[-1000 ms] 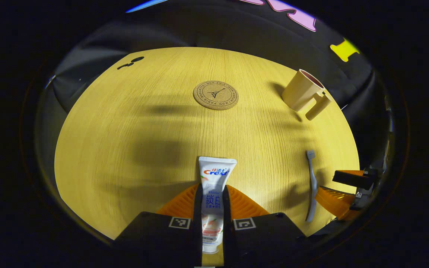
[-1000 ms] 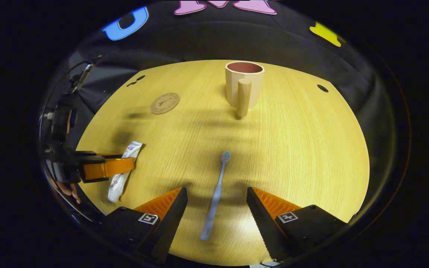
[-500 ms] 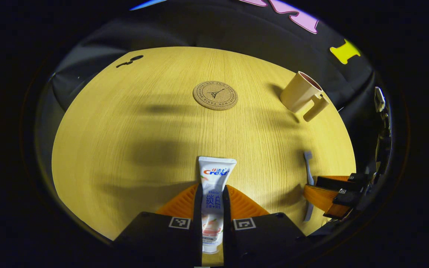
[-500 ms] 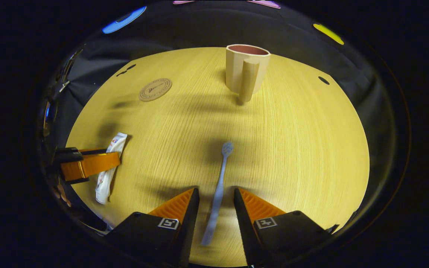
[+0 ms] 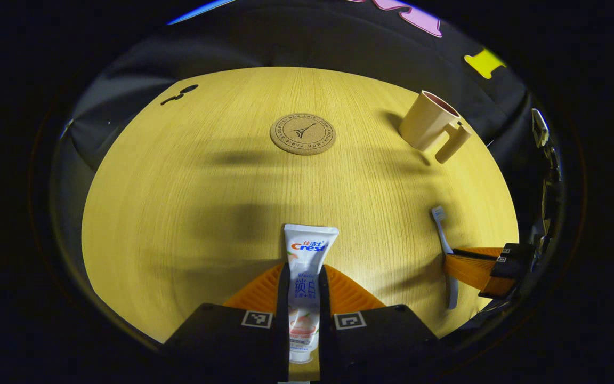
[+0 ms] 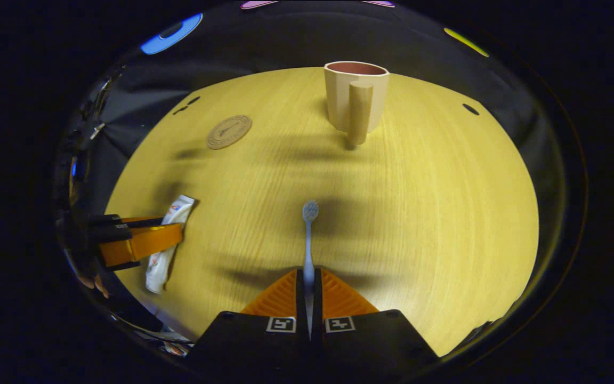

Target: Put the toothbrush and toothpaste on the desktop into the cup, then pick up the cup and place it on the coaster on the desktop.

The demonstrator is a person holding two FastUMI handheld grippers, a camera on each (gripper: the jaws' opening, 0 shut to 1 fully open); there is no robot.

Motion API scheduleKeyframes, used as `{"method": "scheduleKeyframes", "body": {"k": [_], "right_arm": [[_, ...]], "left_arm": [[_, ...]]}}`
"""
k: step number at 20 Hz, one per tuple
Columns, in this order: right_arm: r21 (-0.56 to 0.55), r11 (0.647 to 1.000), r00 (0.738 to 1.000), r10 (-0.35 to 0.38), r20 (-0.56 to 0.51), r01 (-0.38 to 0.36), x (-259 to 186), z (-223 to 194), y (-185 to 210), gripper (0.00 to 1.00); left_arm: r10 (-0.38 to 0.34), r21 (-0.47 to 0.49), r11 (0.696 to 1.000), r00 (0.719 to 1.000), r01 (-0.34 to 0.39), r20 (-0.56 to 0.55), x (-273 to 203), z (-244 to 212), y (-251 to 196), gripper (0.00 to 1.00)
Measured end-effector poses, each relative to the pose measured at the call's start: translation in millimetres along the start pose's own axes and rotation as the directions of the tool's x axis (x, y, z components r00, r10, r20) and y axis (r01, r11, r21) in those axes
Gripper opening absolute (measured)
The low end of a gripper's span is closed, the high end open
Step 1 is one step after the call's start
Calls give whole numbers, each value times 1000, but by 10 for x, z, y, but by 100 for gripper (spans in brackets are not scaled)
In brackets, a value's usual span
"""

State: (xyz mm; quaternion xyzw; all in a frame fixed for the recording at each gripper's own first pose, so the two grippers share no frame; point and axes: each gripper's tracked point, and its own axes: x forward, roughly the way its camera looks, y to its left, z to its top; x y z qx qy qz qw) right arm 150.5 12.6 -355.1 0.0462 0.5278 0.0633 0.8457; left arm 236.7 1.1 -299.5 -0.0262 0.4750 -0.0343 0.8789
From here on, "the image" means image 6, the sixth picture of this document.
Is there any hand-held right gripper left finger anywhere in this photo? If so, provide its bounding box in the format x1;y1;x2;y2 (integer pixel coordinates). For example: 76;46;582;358
187;268;309;370

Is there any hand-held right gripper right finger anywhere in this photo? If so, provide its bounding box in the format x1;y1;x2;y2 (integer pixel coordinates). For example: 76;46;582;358
312;268;440;370

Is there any white toothpaste tube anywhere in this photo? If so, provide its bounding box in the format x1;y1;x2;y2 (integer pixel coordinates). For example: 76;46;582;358
145;195;196;294

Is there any light blue toothbrush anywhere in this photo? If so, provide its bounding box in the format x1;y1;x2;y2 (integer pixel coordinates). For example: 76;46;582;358
302;200;319;339

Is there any round brown coaster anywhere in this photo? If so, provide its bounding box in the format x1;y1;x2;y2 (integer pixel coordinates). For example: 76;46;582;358
206;115;253;150

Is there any beige cup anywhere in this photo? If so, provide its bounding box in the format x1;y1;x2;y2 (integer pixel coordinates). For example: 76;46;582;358
324;61;390;150

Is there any wooden desktop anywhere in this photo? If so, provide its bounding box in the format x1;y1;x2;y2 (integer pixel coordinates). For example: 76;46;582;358
104;67;539;357

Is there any dark equipment with blue light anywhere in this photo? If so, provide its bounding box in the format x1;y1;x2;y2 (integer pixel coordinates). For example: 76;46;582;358
64;80;108;182

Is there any black backdrop cloth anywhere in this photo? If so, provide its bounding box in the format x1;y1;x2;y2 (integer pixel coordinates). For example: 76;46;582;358
56;0;555;225

